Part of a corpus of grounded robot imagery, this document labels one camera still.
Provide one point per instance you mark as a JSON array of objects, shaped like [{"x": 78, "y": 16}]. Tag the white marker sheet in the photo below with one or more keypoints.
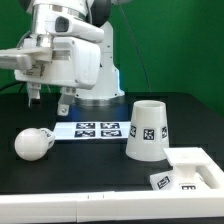
[{"x": 91, "y": 130}]

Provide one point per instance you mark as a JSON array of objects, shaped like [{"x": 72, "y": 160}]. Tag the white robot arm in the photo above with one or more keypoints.
[{"x": 95, "y": 12}]

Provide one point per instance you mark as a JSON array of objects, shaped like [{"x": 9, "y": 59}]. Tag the white front fence rail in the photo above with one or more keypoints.
[{"x": 106, "y": 206}]

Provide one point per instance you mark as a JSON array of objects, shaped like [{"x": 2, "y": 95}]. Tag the white lamp base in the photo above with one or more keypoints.
[{"x": 183, "y": 175}]

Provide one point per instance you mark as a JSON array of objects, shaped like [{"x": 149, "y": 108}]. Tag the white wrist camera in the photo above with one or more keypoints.
[{"x": 77, "y": 28}]

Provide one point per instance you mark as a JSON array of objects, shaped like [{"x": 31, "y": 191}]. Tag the white lamp shade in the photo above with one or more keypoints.
[{"x": 148, "y": 134}]

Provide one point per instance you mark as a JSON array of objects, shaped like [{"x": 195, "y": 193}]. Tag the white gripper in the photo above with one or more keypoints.
[{"x": 72, "y": 63}]

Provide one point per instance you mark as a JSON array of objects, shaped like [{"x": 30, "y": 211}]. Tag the white lamp bulb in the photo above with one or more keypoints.
[{"x": 32, "y": 144}]

